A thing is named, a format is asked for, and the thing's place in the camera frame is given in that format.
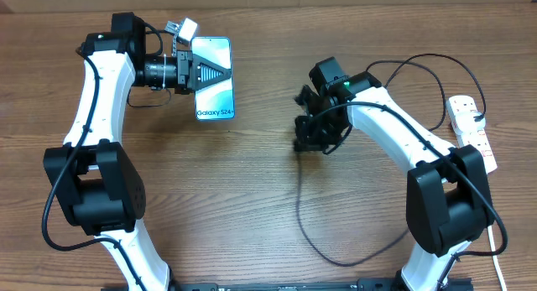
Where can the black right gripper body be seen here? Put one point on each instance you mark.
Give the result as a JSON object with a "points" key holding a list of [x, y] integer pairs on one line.
{"points": [[322, 132]]}

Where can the white power strip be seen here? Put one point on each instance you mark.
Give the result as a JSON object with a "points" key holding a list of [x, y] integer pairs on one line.
{"points": [[462, 111]]}

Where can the Galaxy smartphone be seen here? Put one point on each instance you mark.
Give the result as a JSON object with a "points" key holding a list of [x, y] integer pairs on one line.
{"points": [[214, 103]]}

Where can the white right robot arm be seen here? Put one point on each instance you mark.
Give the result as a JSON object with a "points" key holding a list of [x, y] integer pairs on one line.
{"points": [[448, 198]]}

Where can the white charger adapter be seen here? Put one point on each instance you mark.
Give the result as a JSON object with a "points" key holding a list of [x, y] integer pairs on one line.
{"points": [[468, 122]]}

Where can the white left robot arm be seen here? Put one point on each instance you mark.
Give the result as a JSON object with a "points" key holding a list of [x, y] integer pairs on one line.
{"points": [[91, 176]]}

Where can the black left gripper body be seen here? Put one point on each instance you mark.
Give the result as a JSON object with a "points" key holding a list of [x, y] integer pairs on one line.
{"points": [[169, 73]]}

